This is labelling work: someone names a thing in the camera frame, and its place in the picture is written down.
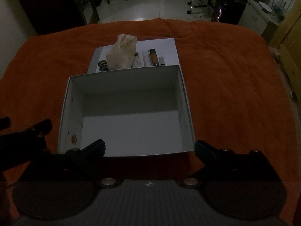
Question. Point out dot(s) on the dark wardrobe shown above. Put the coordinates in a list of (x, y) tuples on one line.
[(51, 4)]

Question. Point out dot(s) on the white plate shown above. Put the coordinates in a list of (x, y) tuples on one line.
[(265, 6)]

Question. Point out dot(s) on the black bag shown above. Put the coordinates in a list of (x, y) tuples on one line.
[(97, 0)]

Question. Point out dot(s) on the white cardboard box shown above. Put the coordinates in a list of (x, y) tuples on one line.
[(131, 127)]

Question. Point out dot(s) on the printed sachet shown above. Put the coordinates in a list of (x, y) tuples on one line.
[(138, 62)]

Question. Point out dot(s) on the small black bottle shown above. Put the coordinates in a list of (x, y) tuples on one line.
[(103, 65)]

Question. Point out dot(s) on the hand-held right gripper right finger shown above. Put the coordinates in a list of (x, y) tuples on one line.
[(202, 149)]

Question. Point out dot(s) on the orange blanket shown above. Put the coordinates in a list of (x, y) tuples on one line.
[(235, 94)]

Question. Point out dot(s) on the black computer tower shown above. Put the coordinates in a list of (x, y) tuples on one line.
[(229, 13)]

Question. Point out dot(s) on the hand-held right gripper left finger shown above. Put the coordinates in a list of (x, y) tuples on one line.
[(98, 146)]

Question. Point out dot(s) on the clear plastic tube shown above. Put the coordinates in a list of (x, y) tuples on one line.
[(145, 58)]

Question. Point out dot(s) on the white paper sheet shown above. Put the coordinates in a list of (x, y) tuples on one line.
[(164, 49)]

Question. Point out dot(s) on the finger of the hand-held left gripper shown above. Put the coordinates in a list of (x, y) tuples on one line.
[(42, 126), (4, 122)]

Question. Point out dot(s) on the orange-brown cosmetic tube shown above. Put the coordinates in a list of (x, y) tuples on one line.
[(153, 57)]

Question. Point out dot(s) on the yellow wooden furniture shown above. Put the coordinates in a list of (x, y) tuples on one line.
[(289, 42)]

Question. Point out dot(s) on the white cabinet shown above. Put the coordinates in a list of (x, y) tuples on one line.
[(255, 16)]

